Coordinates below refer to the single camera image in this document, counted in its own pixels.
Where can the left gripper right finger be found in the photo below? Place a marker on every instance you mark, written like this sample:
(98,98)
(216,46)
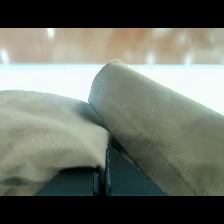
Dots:
(128,180)

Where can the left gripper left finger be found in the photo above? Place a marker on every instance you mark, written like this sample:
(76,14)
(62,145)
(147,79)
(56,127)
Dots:
(73,183)

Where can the brown shirt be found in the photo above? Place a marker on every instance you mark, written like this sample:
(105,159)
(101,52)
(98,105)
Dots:
(156,126)

